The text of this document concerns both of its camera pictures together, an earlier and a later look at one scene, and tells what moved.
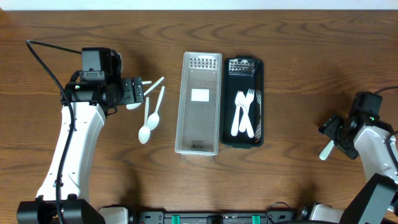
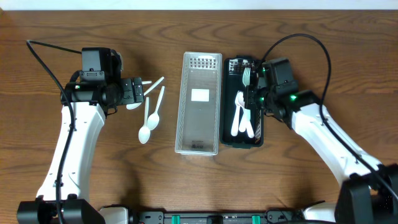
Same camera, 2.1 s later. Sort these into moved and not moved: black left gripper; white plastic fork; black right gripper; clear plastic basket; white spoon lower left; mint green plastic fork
Moved: black right gripper; mint green plastic fork
Not moved: white spoon lower left; black left gripper; clear plastic basket; white plastic fork
